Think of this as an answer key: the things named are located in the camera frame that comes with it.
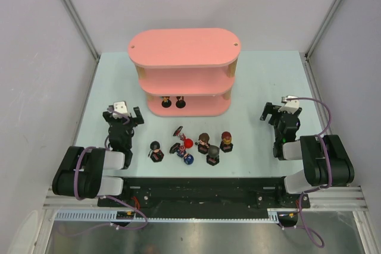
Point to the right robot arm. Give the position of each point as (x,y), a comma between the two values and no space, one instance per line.
(325,162)

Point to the dark-haired red-suit figurine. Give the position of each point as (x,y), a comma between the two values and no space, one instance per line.
(155,153)

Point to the red spider hero figurine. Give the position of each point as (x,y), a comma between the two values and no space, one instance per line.
(187,142)

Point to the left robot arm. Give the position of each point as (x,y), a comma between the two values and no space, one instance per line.
(81,172)

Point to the red gold armor figurine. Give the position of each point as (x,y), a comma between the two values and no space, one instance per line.
(226,144)

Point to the teal-haired princess figurine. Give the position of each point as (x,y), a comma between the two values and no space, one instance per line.
(166,102)

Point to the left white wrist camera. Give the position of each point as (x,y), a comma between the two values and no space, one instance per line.
(120,109)

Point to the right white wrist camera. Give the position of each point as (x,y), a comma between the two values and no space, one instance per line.
(290,104)

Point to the aluminium frame rail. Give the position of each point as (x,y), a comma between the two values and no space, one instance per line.
(334,199)

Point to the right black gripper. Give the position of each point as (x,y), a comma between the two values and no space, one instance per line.
(280,116)

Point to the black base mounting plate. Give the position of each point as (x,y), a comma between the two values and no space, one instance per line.
(209,197)

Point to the pink three-tier shelf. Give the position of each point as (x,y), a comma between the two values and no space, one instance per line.
(198,64)

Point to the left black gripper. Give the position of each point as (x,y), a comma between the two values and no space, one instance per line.
(122,121)

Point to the grey masked bat figurine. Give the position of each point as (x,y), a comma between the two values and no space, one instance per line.
(213,155)

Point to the blue shield hero figurine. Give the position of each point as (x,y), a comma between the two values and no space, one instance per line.
(181,152)

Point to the brown-haired archer figurine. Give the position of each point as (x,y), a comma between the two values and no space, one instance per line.
(203,143)

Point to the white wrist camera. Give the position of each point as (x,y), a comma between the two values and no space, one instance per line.
(120,109)
(290,104)

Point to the white slotted cable duct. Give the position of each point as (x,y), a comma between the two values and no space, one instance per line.
(126,216)

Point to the black-haired red dress figurine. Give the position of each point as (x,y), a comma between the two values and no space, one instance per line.
(180,103)

